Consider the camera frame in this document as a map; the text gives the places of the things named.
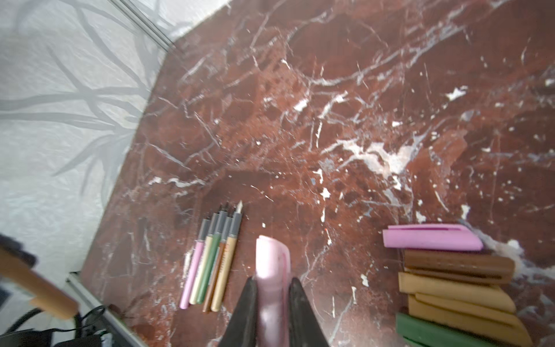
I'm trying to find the ochre pen cap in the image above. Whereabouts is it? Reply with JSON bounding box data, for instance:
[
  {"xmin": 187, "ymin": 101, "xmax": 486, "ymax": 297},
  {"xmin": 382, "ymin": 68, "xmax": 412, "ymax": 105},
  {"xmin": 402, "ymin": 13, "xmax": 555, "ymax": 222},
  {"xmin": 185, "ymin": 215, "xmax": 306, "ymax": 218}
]
[{"xmin": 408, "ymin": 294, "xmax": 533, "ymax": 346}]

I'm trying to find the dark brown pen cap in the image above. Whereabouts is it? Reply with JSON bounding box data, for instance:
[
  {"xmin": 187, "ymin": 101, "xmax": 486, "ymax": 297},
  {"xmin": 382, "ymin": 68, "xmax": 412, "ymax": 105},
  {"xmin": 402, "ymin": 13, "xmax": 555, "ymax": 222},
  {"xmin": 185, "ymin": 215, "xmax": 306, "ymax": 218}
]
[{"xmin": 404, "ymin": 250, "xmax": 516, "ymax": 283}]

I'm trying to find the pink pen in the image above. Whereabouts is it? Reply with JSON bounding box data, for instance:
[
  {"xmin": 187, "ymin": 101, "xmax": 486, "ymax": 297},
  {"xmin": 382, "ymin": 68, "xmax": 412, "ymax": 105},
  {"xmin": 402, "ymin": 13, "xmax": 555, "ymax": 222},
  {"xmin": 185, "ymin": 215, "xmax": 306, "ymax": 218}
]
[{"xmin": 179, "ymin": 218, "xmax": 211, "ymax": 309}]

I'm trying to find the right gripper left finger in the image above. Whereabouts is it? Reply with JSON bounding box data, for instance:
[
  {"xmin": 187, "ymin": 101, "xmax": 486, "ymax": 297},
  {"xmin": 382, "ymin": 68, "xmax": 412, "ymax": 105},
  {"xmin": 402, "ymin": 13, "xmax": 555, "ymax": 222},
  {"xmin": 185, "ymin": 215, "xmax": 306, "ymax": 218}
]
[{"xmin": 218, "ymin": 277, "xmax": 258, "ymax": 347}]

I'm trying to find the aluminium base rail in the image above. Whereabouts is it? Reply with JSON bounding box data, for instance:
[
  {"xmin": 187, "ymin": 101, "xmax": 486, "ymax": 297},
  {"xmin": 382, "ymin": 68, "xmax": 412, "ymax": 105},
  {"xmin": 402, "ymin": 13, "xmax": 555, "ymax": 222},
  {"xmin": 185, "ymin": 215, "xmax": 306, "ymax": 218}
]
[{"xmin": 64, "ymin": 272, "xmax": 147, "ymax": 347}]

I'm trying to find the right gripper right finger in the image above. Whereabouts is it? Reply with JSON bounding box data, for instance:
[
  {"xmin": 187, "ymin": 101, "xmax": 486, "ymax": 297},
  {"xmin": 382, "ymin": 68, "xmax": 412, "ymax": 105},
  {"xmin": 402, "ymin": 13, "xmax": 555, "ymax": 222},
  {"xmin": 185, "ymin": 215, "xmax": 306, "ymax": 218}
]
[{"xmin": 289, "ymin": 278, "xmax": 329, "ymax": 347}]

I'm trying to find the tan pen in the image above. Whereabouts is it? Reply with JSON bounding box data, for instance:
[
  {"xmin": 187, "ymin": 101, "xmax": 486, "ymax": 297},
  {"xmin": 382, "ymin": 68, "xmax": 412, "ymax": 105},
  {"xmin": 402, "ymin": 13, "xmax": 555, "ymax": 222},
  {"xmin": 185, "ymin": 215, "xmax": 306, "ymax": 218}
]
[{"xmin": 210, "ymin": 200, "xmax": 244, "ymax": 312}]

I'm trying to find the orange brown pen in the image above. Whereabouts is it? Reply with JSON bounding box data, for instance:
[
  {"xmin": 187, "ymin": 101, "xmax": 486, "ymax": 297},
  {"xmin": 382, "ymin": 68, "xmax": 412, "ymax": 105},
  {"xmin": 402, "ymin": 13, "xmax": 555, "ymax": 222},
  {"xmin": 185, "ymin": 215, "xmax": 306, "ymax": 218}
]
[{"xmin": 202, "ymin": 212, "xmax": 232, "ymax": 313}]

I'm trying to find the magenta pink pen cap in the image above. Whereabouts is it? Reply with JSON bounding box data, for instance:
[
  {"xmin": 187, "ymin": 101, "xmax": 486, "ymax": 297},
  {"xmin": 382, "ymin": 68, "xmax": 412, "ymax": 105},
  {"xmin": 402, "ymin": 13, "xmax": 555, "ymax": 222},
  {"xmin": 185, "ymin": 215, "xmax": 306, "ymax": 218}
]
[{"xmin": 382, "ymin": 224, "xmax": 484, "ymax": 252}]

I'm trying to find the tan pen cap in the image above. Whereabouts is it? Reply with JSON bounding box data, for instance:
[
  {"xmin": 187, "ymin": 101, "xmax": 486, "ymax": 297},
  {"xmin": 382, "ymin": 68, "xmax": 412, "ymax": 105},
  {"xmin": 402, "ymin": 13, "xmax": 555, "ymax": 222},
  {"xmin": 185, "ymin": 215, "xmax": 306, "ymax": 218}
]
[{"xmin": 397, "ymin": 272, "xmax": 516, "ymax": 313}]

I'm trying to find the green pen cap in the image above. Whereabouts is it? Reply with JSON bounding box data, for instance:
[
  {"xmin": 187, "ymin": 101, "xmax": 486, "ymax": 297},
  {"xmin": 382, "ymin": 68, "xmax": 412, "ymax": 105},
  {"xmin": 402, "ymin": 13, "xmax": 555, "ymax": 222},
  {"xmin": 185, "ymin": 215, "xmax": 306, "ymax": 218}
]
[{"xmin": 395, "ymin": 313, "xmax": 497, "ymax": 347}]

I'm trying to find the light green pen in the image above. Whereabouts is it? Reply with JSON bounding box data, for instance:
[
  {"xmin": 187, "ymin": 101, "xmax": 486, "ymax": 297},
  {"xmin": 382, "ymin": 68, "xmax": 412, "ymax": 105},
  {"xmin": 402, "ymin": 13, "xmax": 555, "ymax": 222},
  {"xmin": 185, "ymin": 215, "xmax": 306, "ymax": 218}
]
[{"xmin": 189, "ymin": 212, "xmax": 219, "ymax": 304}]

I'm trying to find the dark green pen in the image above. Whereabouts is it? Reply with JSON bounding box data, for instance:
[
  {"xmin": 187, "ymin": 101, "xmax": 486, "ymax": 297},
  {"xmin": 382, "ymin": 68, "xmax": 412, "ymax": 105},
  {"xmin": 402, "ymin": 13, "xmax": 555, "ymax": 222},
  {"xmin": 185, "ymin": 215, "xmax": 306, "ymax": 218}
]
[{"xmin": 197, "ymin": 203, "xmax": 229, "ymax": 304}]

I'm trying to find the light pink pen cap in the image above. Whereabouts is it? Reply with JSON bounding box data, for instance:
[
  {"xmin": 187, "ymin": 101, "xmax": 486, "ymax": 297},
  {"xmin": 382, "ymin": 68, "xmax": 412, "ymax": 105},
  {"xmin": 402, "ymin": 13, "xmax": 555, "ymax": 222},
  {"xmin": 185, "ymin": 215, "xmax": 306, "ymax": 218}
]
[{"xmin": 255, "ymin": 236, "xmax": 291, "ymax": 346}]

